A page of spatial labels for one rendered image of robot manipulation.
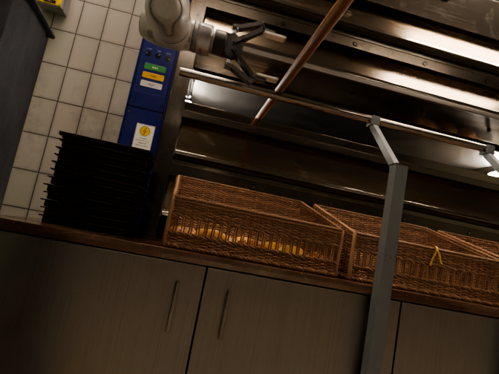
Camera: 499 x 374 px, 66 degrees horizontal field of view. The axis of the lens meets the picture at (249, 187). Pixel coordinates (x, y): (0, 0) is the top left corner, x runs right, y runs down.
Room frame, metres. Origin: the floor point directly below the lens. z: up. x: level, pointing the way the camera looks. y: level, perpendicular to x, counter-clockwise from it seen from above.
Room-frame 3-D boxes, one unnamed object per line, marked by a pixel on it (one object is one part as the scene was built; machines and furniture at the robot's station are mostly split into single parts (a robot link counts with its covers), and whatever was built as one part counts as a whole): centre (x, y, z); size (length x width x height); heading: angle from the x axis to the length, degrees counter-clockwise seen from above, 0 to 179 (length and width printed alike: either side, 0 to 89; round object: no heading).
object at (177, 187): (1.41, -0.01, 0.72); 0.56 x 0.49 x 0.28; 100
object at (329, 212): (1.50, -0.60, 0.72); 0.56 x 0.49 x 0.28; 98
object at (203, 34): (1.08, 0.22, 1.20); 0.09 x 0.06 x 0.09; 9
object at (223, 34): (1.09, 0.14, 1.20); 0.09 x 0.07 x 0.08; 99
